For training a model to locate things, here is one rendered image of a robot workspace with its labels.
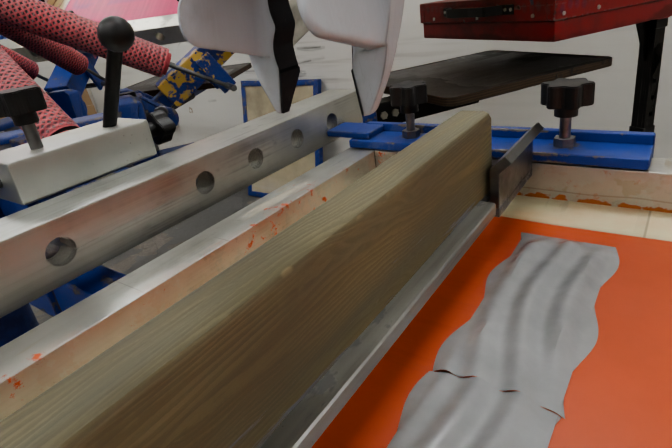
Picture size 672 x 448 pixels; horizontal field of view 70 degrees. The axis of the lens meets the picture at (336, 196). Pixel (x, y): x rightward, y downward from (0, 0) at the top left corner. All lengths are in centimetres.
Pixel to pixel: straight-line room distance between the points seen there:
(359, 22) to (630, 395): 23
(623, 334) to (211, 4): 29
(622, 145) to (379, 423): 34
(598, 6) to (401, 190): 93
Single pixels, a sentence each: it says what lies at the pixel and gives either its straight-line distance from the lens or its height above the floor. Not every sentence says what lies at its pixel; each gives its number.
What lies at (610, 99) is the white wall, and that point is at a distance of 227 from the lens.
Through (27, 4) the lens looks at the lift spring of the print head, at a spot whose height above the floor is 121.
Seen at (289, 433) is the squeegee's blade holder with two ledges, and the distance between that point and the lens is 22.
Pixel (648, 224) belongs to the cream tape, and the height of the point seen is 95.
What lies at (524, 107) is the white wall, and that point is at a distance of 234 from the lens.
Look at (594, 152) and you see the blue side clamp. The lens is 49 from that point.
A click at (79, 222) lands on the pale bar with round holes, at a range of 40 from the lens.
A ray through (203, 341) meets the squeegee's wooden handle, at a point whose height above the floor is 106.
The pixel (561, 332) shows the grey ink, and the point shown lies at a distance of 32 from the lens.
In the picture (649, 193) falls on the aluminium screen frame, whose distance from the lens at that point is 48.
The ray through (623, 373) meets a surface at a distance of 31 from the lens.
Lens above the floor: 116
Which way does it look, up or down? 23 degrees down
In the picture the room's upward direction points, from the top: 8 degrees counter-clockwise
